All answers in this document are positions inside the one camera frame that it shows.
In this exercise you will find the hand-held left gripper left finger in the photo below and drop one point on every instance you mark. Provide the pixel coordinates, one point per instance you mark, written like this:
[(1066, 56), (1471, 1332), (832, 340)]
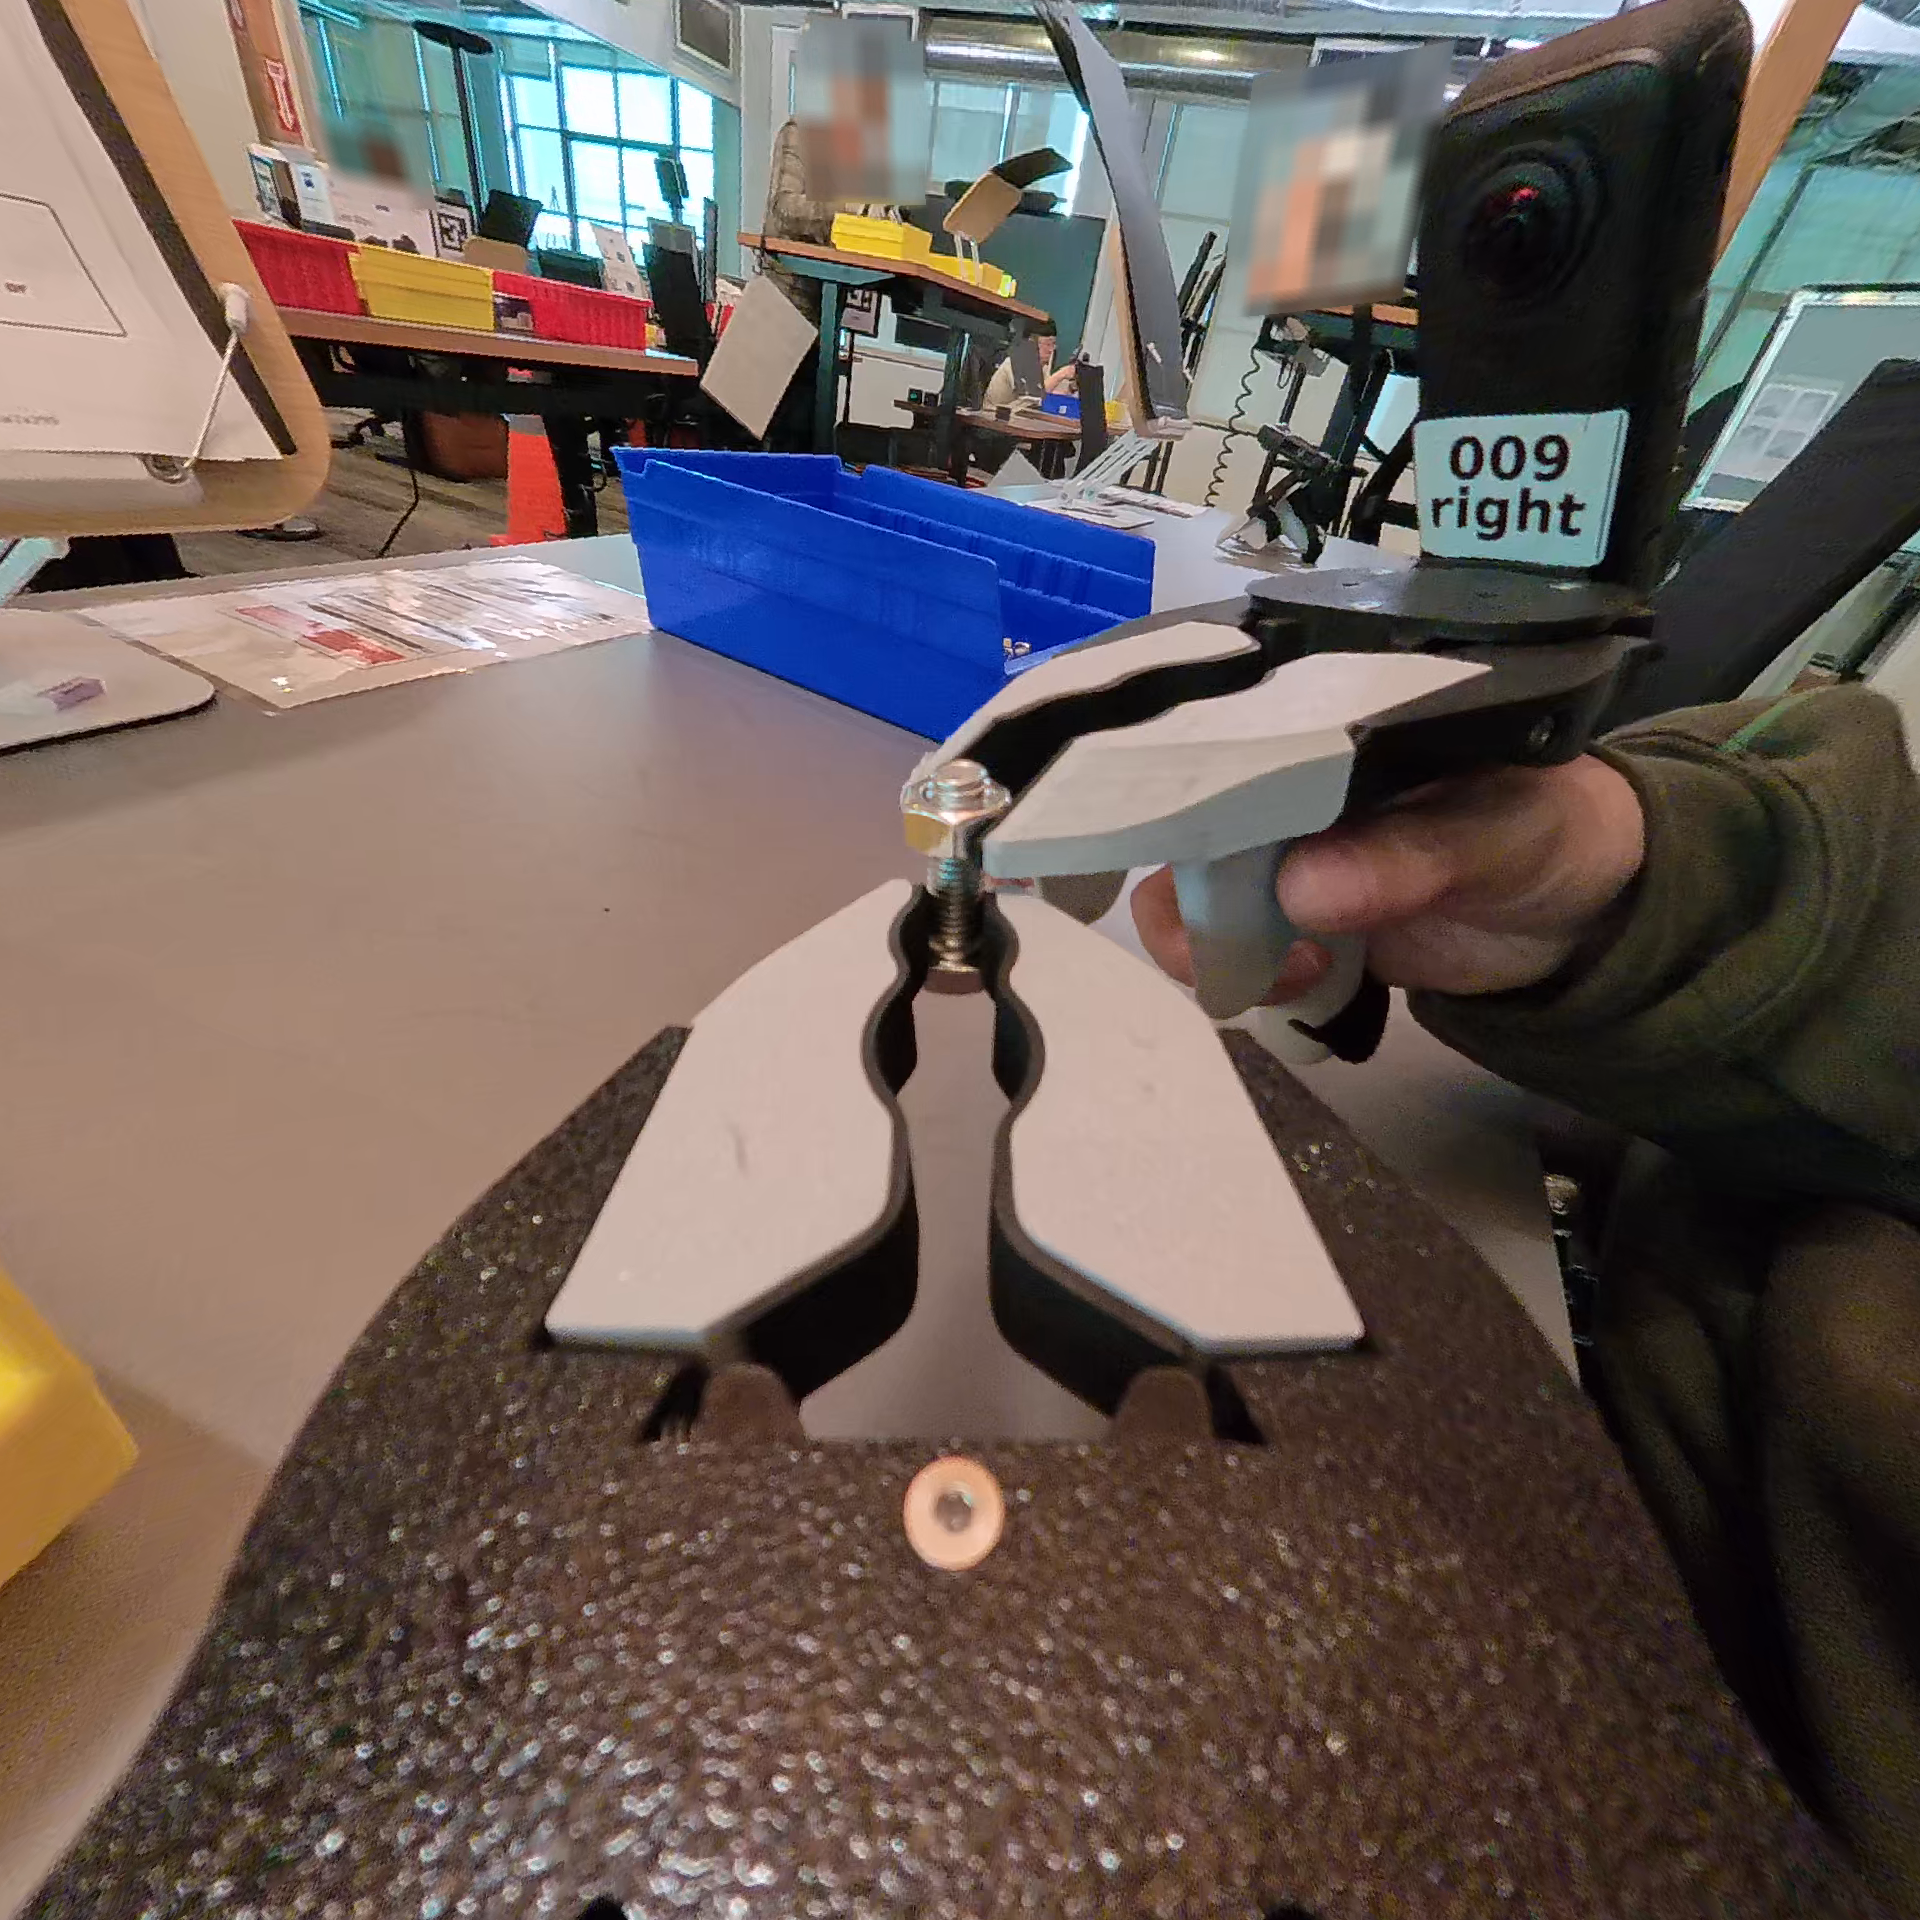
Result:
[(734, 1142)]

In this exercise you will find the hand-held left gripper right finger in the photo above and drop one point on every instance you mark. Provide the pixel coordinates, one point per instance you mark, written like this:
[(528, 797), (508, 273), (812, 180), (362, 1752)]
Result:
[(1155, 1155)]

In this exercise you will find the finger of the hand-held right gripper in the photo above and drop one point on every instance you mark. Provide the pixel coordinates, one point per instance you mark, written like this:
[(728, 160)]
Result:
[(1200, 780), (1110, 669)]

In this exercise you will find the steel hex nut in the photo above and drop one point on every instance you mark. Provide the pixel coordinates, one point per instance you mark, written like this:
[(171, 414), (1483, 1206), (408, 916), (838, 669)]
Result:
[(939, 827)]

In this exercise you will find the steel bolt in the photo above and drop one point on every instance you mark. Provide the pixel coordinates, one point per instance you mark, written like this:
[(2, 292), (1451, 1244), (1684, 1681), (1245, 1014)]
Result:
[(954, 901)]

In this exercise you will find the person's right forearm green sleeve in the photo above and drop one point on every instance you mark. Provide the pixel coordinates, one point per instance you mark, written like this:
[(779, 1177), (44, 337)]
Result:
[(1771, 932)]

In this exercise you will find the grey desk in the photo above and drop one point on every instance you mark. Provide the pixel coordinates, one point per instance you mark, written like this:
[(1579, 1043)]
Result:
[(452, 932)]

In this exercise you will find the wooden standing desk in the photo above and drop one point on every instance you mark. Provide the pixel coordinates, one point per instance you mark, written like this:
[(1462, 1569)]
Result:
[(901, 270)]

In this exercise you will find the person's right hand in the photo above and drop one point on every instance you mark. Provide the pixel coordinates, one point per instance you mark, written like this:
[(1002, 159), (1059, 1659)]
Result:
[(1471, 885)]

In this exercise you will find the blue plastic bin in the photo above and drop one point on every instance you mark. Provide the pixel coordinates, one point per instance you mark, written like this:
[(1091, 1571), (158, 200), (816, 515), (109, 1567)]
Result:
[(810, 599)]

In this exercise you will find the black panel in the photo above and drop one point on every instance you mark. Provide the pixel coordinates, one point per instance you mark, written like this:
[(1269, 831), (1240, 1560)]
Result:
[(1799, 556)]

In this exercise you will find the long black tilted board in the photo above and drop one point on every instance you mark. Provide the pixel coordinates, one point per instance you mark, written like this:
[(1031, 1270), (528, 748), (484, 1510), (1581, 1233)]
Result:
[(1132, 241)]

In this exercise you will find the grey hanging panel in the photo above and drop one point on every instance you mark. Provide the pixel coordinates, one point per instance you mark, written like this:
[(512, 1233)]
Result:
[(758, 359)]

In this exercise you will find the tan tilted board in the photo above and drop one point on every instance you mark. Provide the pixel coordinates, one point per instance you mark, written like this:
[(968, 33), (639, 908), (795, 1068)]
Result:
[(997, 196)]

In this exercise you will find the small yellow plastic bin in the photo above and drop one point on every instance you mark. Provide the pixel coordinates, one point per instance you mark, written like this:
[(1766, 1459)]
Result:
[(879, 237)]

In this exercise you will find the orange traffic cone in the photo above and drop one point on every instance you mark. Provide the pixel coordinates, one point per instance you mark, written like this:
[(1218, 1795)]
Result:
[(536, 488)]

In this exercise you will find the laminated instruction sheet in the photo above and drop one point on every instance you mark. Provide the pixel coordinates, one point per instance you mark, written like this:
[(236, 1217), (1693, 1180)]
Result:
[(376, 630)]

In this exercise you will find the red plastic bin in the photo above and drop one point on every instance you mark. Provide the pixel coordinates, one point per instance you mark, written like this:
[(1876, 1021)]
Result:
[(300, 270), (580, 311)]

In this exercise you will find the person's green jacket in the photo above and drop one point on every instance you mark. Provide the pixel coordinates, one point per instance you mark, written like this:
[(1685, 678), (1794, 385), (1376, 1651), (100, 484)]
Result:
[(1771, 1500)]

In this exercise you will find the wooden background table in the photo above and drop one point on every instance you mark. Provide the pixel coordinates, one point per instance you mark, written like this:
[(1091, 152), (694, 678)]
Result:
[(480, 349)]

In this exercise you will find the large yellow plastic bin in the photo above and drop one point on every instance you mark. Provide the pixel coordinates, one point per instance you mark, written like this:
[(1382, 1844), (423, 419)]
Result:
[(44, 1425)]

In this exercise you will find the white rounded board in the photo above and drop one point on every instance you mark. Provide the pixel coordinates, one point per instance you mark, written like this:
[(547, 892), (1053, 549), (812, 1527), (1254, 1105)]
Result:
[(90, 720)]

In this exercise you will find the purple sticker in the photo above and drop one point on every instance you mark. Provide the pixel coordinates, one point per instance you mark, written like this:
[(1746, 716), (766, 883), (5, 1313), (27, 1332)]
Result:
[(71, 692)]

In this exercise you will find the wooden board stand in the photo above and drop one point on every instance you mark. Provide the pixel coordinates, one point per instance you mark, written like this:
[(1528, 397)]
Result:
[(293, 435)]

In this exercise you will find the framed wall poster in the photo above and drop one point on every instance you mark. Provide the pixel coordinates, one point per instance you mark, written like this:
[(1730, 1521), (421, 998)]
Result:
[(1787, 405)]

